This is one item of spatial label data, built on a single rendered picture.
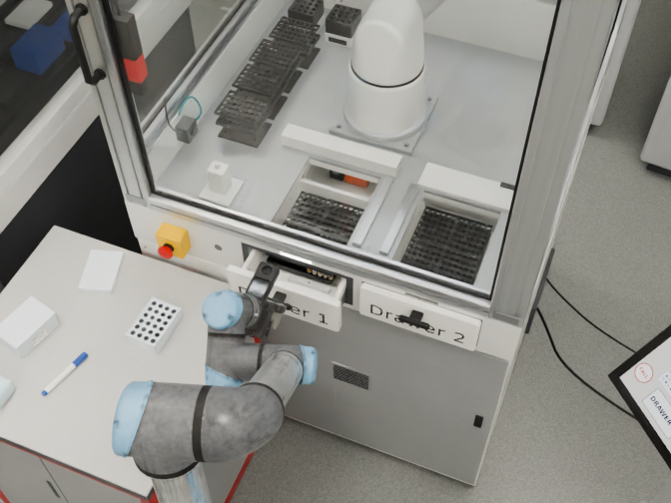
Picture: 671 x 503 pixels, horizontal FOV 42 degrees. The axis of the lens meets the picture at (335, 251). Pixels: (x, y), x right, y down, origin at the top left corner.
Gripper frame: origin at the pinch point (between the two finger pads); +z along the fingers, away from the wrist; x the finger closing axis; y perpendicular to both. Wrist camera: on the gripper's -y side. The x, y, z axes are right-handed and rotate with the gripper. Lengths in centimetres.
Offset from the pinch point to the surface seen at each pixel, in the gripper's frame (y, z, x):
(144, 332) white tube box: 17.1, 2.8, -29.9
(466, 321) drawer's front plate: -9.6, 5.3, 42.9
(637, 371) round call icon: -11, -4, 80
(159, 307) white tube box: 10.9, 8.8, -30.8
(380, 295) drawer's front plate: -9.2, 5.8, 22.3
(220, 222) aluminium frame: -14.2, 1.4, -19.5
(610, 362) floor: -9, 118, 85
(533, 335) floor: -10, 119, 58
